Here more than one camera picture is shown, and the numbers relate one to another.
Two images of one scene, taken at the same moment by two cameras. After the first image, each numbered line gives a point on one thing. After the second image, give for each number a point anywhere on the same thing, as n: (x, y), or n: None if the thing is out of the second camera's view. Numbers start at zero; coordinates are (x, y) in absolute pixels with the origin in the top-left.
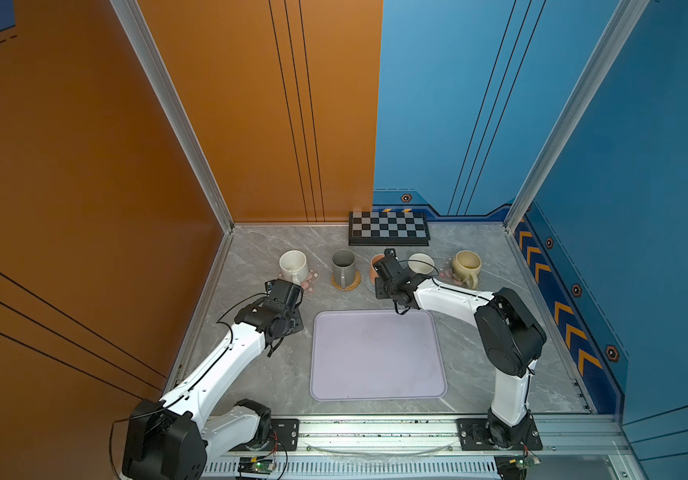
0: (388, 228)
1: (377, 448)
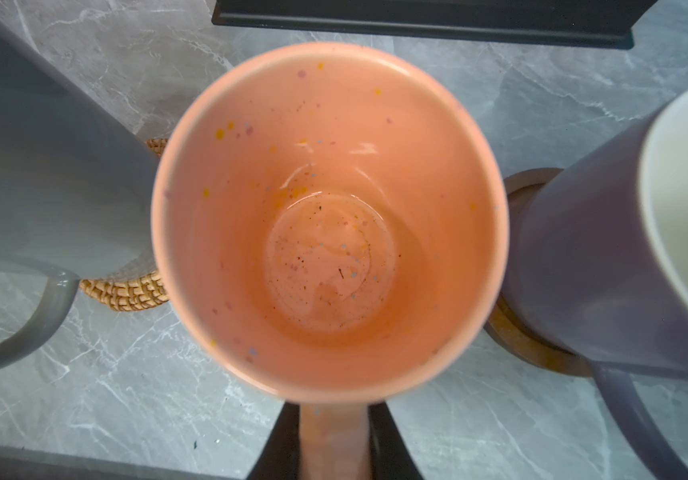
0: (598, 24)
1: None
